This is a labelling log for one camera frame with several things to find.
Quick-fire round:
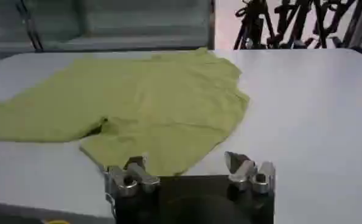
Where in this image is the black hanging cable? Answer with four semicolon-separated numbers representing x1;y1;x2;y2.
15;0;44;51

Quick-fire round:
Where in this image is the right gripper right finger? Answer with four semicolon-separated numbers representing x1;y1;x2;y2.
224;151;276;195

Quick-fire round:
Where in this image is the black tripod stands rack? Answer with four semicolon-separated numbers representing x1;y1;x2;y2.
233;0;362;60

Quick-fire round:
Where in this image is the grey metal shelf rack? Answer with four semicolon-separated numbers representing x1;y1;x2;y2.
77;0;216;51
0;0;82;63

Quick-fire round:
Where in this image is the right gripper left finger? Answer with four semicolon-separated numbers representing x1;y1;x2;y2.
103;155;162;197

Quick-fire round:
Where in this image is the green printed t-shirt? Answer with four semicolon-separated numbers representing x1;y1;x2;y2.
0;47;250;177

